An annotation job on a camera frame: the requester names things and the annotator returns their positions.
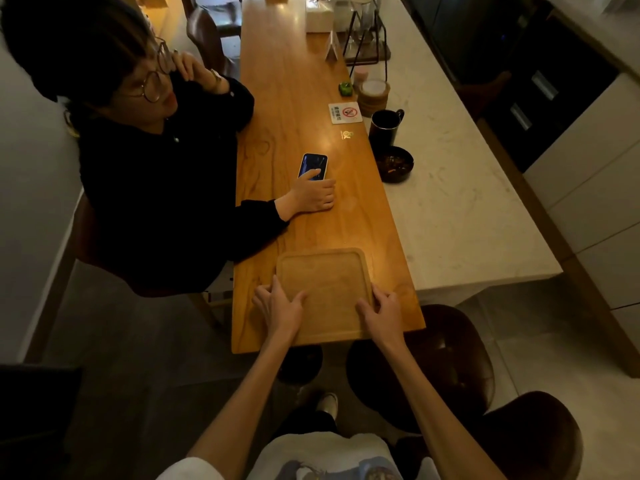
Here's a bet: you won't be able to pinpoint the person's left hand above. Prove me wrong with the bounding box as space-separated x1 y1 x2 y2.
252 275 309 341

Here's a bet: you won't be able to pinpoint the person's right hand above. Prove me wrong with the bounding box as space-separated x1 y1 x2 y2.
355 283 406 352

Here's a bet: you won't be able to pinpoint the square wooden tray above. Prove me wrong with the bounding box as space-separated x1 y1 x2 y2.
275 248 376 346

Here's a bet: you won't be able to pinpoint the person's left forearm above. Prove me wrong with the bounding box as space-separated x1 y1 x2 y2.
187 336 300 480

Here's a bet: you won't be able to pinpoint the person's right forearm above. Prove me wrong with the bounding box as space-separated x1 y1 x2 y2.
378 342 507 480

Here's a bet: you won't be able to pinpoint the person's white shoe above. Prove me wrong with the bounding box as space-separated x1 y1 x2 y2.
315 392 339 421

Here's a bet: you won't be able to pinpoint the person's black trousers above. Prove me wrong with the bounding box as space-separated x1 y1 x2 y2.
271 408 342 441

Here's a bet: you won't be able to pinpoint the blue smartphone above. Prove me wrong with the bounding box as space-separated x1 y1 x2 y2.
297 153 329 182

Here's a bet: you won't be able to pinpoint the black bowl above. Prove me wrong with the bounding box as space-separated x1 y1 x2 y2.
374 145 415 184

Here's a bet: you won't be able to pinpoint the person's white printed shirt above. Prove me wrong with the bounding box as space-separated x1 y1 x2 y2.
156 432 442 480

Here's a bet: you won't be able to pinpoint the black mug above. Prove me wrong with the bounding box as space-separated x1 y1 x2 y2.
368 109 405 151

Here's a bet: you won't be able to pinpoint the white sign card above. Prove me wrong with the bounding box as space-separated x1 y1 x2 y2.
328 101 364 126

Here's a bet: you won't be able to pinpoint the stack of wooden coasters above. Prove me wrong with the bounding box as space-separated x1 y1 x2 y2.
356 79 391 118

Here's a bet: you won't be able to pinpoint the white cabinet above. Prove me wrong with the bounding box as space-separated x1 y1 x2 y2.
522 72 640 346

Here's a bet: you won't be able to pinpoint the round metal-rimmed glasses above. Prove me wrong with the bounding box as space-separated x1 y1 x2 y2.
117 37 173 104

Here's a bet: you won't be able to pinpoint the white tissue box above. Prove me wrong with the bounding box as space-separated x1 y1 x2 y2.
304 0 335 34

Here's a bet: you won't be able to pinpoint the black built-in appliance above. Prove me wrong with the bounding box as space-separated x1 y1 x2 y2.
402 0 622 174

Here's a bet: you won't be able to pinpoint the black wire coffee stand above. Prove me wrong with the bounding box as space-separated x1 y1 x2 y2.
342 0 392 81

